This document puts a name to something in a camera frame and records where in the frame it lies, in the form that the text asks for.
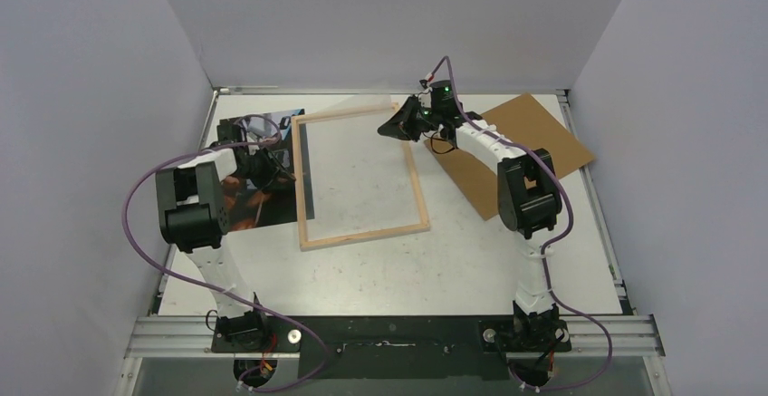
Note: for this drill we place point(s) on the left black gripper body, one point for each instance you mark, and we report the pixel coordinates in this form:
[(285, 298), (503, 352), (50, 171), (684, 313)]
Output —
[(259, 168)]

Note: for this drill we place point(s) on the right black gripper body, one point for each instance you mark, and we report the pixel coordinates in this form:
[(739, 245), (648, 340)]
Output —
[(411, 120)]

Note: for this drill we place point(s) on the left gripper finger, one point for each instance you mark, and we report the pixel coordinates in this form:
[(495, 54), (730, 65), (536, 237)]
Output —
[(277, 185), (280, 174)]

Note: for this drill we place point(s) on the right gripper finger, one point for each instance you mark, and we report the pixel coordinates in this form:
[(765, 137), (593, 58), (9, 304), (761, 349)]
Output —
[(406, 113), (403, 131)]

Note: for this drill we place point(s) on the printed photo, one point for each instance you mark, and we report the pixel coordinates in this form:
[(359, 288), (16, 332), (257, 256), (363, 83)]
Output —
[(246, 206)]

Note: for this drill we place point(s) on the white wooden picture frame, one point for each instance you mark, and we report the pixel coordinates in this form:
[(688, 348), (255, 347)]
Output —
[(420, 201)]

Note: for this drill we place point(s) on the brown cardboard backing board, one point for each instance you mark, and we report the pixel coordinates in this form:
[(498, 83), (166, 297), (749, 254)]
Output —
[(534, 121)]

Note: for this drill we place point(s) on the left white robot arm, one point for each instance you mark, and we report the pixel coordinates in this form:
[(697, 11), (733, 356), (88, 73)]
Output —
[(194, 218)]

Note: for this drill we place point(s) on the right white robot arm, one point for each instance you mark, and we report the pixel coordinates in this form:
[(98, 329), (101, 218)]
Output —
[(528, 200)]

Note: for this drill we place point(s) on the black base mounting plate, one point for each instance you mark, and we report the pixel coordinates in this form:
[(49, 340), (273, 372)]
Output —
[(394, 347)]

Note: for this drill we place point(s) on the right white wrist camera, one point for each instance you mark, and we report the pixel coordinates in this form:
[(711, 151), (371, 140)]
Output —
[(427, 83)]

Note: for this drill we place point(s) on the aluminium rail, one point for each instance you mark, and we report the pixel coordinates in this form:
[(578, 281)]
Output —
[(190, 336)]

